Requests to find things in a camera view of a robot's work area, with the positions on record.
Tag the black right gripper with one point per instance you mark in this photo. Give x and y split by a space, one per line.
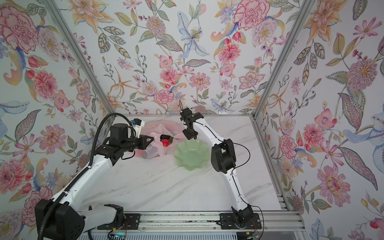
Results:
188 136

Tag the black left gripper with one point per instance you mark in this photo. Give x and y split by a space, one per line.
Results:
143 143

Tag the pink plastic bag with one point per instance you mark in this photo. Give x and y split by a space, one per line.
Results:
156 129

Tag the red apple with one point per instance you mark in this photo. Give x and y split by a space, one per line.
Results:
165 143

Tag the purple grape bunch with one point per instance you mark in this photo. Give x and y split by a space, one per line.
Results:
166 137

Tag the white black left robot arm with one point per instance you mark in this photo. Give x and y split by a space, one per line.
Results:
60 218

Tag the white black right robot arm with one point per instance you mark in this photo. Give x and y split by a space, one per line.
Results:
223 160

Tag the green plastic fruit plate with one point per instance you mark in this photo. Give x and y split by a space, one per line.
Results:
193 154

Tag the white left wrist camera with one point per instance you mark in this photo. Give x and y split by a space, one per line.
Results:
138 126

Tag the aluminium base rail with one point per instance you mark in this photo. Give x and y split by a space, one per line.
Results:
216 221

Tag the aluminium corner post left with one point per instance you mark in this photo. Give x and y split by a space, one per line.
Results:
68 36

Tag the aluminium corner post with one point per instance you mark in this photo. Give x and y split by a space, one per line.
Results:
68 36
303 13

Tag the aluminium corner post right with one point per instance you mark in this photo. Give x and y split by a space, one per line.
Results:
303 13

